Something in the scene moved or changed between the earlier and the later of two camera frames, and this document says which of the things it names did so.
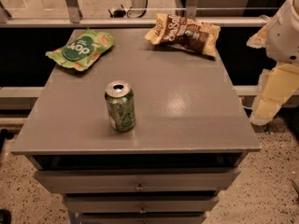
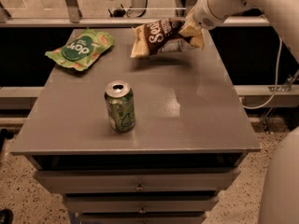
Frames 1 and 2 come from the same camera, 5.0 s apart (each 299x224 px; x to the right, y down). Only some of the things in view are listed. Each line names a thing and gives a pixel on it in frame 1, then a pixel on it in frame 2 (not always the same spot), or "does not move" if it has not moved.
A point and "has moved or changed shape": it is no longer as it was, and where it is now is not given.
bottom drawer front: (140, 217) does not move
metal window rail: (121, 21) does not move
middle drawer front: (140, 203) does not move
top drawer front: (136, 180) does not move
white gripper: (284, 39) to (204, 12)
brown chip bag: (178, 31) has moved or changed shape
